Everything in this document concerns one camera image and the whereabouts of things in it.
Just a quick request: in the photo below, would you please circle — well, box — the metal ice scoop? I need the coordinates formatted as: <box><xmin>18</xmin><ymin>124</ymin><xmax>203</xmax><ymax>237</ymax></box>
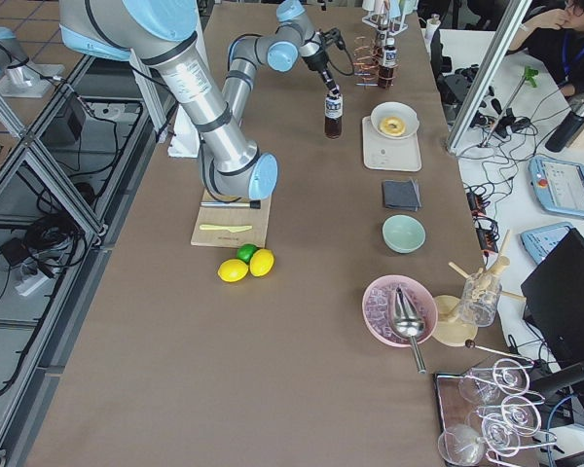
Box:
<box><xmin>389</xmin><ymin>286</ymin><xmax>427</xmax><ymax>374</ymax></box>

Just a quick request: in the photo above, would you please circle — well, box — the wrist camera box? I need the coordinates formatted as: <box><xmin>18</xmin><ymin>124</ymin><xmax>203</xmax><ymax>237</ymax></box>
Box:
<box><xmin>321</xmin><ymin>27</ymin><xmax>347</xmax><ymax>51</ymax></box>

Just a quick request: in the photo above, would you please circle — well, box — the pink bowl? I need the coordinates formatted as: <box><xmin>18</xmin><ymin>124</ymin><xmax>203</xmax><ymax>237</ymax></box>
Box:
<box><xmin>362</xmin><ymin>274</ymin><xmax>438</xmax><ymax>348</ymax></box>

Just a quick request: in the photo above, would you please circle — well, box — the tea bottle in rack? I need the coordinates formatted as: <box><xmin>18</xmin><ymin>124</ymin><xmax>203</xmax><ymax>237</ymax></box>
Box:
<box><xmin>372</xmin><ymin>25</ymin><xmax>388</xmax><ymax>65</ymax></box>
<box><xmin>377</xmin><ymin>37</ymin><xmax>397</xmax><ymax>89</ymax></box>

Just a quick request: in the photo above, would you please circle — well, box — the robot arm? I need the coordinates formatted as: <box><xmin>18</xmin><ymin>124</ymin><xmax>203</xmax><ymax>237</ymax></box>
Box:
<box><xmin>59</xmin><ymin>1</ymin><xmax>342</xmax><ymax>199</ymax></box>
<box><xmin>0</xmin><ymin>26</ymin><xmax>56</xmax><ymax>98</ymax></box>

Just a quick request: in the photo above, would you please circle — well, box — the black thermos bottle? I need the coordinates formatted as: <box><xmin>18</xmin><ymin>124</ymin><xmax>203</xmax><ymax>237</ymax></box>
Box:
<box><xmin>545</xmin><ymin>99</ymin><xmax>584</xmax><ymax>153</ymax></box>

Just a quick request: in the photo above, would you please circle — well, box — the wine glass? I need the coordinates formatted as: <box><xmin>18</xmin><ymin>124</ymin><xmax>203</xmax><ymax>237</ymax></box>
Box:
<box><xmin>466</xmin><ymin>396</ymin><xmax>542</xmax><ymax>436</ymax></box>
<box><xmin>437</xmin><ymin>423</ymin><xmax>486</xmax><ymax>466</ymax></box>
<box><xmin>481</xmin><ymin>413</ymin><xmax>521</xmax><ymax>457</ymax></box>
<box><xmin>458</xmin><ymin>358</ymin><xmax>529</xmax><ymax>405</ymax></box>

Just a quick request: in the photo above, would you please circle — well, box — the yellow lemon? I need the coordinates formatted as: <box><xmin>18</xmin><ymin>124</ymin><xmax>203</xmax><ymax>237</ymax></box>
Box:
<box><xmin>217</xmin><ymin>258</ymin><xmax>249</xmax><ymax>283</ymax></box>
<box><xmin>249</xmin><ymin>248</ymin><xmax>274</xmax><ymax>277</ymax></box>

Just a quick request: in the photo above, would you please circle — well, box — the dark glass tray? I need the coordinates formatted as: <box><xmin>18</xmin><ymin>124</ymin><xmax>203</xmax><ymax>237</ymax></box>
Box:
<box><xmin>434</xmin><ymin>374</ymin><xmax>547</xmax><ymax>466</ymax></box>

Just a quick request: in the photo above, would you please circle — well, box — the green bowl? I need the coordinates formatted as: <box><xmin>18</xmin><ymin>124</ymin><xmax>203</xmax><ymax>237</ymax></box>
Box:
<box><xmin>382</xmin><ymin>215</ymin><xmax>426</xmax><ymax>254</ymax></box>

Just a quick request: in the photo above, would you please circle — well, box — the white round plate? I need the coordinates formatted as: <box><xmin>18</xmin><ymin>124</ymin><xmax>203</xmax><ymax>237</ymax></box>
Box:
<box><xmin>370</xmin><ymin>102</ymin><xmax>420</xmax><ymax>140</ymax></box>

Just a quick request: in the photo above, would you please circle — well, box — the tea bottle white cap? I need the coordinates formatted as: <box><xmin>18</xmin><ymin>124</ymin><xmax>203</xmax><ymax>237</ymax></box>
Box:
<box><xmin>324</xmin><ymin>95</ymin><xmax>344</xmax><ymax>139</ymax></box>

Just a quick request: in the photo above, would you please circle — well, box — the white wire cup rack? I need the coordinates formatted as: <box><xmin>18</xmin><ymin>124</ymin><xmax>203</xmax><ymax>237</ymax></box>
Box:
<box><xmin>361</xmin><ymin>0</ymin><xmax>418</xmax><ymax>34</ymax></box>

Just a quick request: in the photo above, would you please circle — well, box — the copper wire bottle rack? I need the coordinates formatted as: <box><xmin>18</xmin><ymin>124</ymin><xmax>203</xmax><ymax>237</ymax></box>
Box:
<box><xmin>353</xmin><ymin>42</ymin><xmax>381</xmax><ymax>89</ymax></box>

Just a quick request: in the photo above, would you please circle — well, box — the blue teach pendant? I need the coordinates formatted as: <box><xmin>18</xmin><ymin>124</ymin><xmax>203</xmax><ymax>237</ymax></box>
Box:
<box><xmin>520</xmin><ymin>222</ymin><xmax>574</xmax><ymax>265</ymax></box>
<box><xmin>529</xmin><ymin>156</ymin><xmax>584</xmax><ymax>219</ymax></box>

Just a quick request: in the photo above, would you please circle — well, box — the wooden mug tree stand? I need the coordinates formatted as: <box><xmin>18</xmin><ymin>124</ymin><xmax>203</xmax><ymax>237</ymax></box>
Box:
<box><xmin>432</xmin><ymin>230</ymin><xmax>526</xmax><ymax>346</ymax></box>

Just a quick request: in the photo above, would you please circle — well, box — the yellow plastic knife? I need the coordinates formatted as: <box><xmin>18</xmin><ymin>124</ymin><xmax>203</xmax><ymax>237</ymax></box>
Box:
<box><xmin>199</xmin><ymin>224</ymin><xmax>253</xmax><ymax>233</ymax></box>

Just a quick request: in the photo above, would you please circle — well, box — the glazed donut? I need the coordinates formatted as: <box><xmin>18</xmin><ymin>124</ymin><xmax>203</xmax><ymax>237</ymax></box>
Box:
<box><xmin>379</xmin><ymin>116</ymin><xmax>407</xmax><ymax>137</ymax></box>

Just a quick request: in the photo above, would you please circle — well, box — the wooden cutting board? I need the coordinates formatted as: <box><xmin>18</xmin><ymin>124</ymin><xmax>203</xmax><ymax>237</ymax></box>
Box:
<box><xmin>191</xmin><ymin>191</ymin><xmax>272</xmax><ymax>248</ymax></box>

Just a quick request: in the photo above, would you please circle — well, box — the aluminium frame post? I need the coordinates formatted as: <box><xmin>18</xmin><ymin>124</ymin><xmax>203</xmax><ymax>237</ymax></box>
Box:
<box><xmin>446</xmin><ymin>0</ymin><xmax>531</xmax><ymax>155</ymax></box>

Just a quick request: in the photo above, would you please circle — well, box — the seated person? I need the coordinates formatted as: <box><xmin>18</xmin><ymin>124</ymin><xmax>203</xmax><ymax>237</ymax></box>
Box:
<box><xmin>507</xmin><ymin>0</ymin><xmax>584</xmax><ymax>98</ymax></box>

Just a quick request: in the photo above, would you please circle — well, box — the green lime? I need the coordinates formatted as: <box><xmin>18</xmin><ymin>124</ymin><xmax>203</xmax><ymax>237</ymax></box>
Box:
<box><xmin>236</xmin><ymin>243</ymin><xmax>259</xmax><ymax>264</ymax></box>

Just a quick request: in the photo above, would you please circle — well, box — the grey folded cloth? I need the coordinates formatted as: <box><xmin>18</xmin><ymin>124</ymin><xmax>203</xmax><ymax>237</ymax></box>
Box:
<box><xmin>382</xmin><ymin>179</ymin><xmax>421</xmax><ymax>211</ymax></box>

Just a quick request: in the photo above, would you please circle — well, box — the cream rectangular tray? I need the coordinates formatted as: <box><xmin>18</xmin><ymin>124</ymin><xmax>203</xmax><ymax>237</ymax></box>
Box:
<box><xmin>362</xmin><ymin>116</ymin><xmax>421</xmax><ymax>172</ymax></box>

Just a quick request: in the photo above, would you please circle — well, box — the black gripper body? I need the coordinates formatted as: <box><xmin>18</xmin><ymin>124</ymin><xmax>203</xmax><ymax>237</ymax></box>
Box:
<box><xmin>303</xmin><ymin>46</ymin><xmax>337</xmax><ymax>90</ymax></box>

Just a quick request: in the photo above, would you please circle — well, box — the black monitor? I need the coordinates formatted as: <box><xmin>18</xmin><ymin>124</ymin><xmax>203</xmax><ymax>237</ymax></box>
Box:
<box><xmin>521</xmin><ymin>229</ymin><xmax>584</xmax><ymax>367</ymax></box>

